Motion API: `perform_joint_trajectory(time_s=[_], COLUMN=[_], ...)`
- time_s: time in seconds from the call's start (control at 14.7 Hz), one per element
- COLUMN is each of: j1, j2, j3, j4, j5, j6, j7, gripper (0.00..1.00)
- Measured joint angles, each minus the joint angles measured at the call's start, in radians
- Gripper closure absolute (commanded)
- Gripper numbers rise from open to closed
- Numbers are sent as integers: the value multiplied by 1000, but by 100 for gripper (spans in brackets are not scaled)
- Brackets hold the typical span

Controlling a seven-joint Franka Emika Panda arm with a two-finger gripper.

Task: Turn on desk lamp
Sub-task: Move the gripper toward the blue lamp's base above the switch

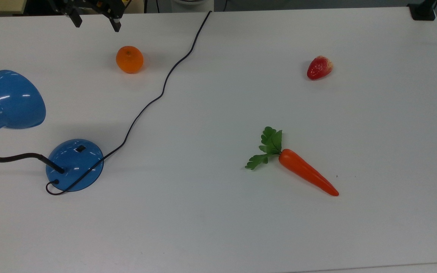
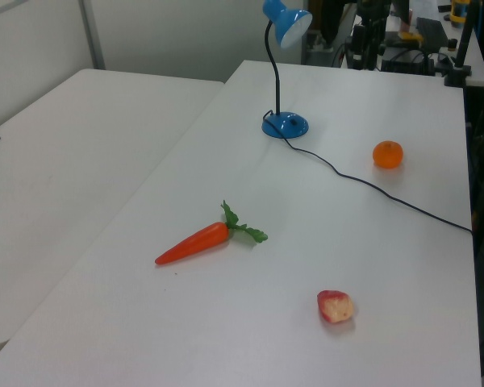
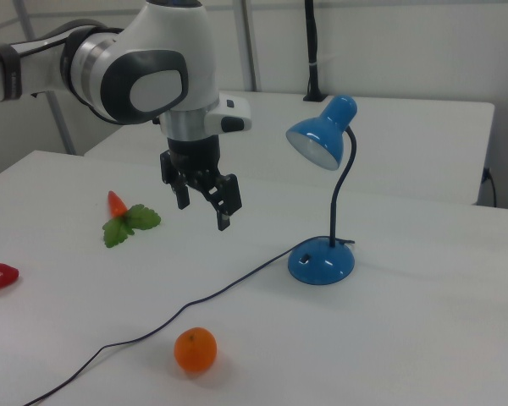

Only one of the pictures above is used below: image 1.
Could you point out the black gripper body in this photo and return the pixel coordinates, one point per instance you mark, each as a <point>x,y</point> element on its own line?
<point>89,3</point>

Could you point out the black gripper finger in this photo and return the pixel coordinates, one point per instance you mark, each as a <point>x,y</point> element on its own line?
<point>76,18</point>
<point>115,24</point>

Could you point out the blue desk lamp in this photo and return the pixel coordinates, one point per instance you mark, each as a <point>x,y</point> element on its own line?
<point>13,98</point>

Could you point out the orange mandarin fruit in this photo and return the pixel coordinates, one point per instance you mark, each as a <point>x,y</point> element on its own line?
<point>129,60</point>

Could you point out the white round container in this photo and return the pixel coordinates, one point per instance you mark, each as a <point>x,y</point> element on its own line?
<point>192,4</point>

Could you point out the red toy strawberry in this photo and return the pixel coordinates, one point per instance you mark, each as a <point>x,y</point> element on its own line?
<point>319,68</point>

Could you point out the orange toy carrot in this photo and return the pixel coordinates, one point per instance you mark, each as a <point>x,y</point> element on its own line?
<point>305,172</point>

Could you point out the black table clamp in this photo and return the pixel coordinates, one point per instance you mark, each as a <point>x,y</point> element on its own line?
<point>422,13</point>

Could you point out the white adjacent table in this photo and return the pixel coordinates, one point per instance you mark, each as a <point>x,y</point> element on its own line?
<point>393,268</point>

